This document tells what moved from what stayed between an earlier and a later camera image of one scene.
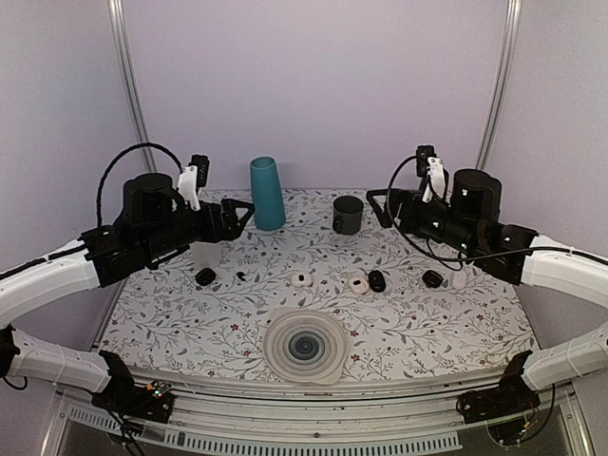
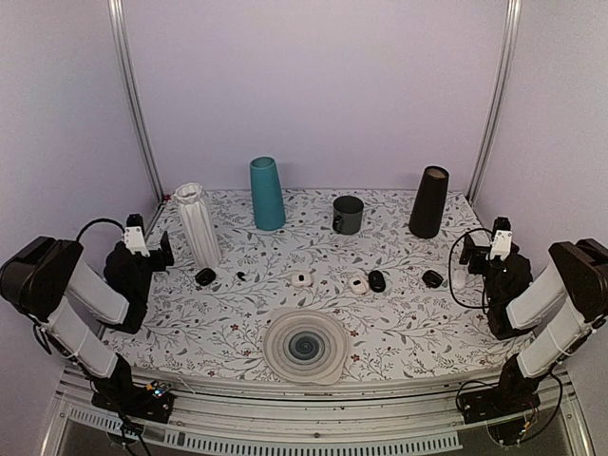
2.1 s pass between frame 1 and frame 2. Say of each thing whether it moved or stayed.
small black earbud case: stayed
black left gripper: moved
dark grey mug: stayed
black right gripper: moved
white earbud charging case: stayed
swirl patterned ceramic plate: stayed
